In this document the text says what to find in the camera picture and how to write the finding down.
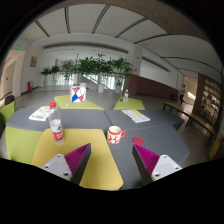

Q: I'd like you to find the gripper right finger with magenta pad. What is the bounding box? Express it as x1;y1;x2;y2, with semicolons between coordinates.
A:
132;144;181;185

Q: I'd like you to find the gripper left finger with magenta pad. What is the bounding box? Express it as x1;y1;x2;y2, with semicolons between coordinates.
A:
42;143;91;185

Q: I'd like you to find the plastic water bottle red label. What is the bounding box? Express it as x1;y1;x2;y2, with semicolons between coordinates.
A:
48;102;64;144

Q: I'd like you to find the red round coaster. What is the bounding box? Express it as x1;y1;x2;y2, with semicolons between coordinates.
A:
132;137;145;145

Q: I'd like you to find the red and white mug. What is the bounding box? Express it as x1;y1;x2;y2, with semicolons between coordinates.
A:
107;126;126;144

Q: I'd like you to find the yellow white booklet on right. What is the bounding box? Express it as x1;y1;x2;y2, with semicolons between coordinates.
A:
123;110;149;123

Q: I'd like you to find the white magazine on left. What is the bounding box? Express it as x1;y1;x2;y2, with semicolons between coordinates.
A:
29;106;50;121

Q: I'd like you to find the long wooden bench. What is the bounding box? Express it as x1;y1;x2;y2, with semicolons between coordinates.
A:
163;102;215;136

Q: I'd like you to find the white box with coloured triangles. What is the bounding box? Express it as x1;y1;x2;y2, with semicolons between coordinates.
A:
70;86;86;103

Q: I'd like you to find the small clear bottle far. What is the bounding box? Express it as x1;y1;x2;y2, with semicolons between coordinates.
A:
123;90;129;103

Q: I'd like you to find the person walking in background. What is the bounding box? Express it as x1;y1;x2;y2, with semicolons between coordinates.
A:
179;84;186;104

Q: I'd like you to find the lime green chair left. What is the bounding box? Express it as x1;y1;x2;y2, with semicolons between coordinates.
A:
0;102;15;124

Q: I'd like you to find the wooden bookshelf on right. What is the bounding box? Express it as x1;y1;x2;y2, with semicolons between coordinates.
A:
193;74;221;125

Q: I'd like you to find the red fire extinguisher box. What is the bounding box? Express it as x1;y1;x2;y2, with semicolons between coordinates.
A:
28;81;33;92

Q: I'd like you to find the potted green plants row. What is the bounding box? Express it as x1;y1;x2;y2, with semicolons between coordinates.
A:
41;54;132;86

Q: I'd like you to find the framed picture on wall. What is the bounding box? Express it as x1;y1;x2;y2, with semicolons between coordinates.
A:
30;56;38;67

